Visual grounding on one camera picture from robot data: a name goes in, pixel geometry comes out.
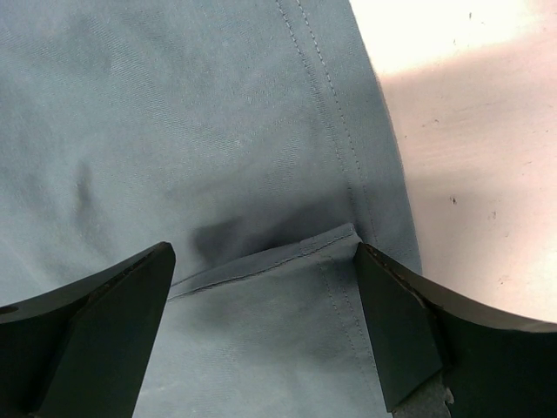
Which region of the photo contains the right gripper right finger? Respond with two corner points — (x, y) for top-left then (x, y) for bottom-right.
(353, 244), (556, 417)

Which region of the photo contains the blue-grey t-shirt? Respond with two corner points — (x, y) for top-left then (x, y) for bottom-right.
(1, 1), (420, 417)

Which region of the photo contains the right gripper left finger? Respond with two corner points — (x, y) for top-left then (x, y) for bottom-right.
(1, 242), (176, 417)

